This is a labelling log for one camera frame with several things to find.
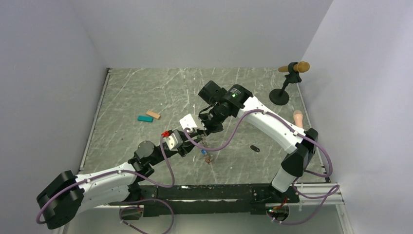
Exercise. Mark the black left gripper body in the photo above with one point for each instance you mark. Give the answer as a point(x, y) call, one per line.
point(181, 150)

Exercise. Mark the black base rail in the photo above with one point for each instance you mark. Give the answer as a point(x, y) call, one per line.
point(255, 199)

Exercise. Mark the small black cylinder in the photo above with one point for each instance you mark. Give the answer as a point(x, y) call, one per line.
point(255, 149)

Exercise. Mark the teal rectangular block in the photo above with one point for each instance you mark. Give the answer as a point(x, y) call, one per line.
point(145, 118)

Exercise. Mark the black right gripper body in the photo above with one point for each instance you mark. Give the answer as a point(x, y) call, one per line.
point(213, 120)

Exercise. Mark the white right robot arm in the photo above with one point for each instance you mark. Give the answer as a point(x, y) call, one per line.
point(240, 102)

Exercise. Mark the orange rectangular block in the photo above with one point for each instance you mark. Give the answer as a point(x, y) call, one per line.
point(153, 114)

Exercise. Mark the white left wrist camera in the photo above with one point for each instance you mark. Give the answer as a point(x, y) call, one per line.
point(173, 139)

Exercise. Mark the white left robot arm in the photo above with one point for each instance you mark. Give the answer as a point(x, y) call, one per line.
point(68, 195)

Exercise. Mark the pink microphone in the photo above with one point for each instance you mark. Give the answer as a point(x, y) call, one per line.
point(298, 118)

